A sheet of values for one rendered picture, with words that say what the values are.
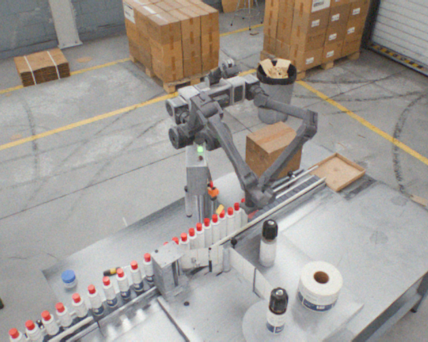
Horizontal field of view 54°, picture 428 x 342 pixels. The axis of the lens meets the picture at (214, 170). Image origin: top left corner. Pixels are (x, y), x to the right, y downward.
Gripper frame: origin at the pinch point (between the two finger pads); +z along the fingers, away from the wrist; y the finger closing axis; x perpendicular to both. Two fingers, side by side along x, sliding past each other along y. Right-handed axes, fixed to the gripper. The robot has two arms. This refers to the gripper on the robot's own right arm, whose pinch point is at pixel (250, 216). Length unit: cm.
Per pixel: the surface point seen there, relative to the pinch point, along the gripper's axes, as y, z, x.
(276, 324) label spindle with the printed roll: -21, 20, -44
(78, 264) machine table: -76, 35, 57
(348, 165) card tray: 111, 35, 22
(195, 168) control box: -18.0, -27.8, 19.9
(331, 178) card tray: 91, 35, 20
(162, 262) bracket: -48.8, 4.6, 5.6
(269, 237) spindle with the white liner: 3.7, 8.6, -11.0
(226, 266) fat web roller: -16.1, 25.9, -0.9
